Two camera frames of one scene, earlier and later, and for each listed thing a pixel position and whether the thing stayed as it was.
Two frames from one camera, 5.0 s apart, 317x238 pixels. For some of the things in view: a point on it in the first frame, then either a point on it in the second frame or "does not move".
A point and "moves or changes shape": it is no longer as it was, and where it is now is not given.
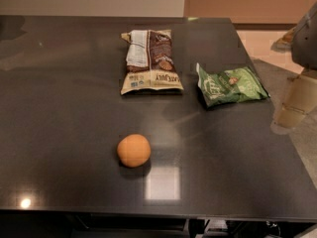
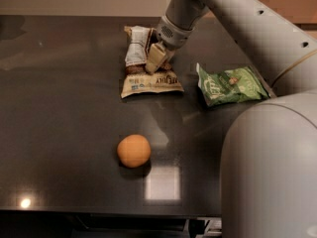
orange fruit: [134, 150] does not move
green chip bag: [230, 86] does not move
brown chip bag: [150, 61] moves or changes shape
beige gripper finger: [301, 99] -> [168, 36]
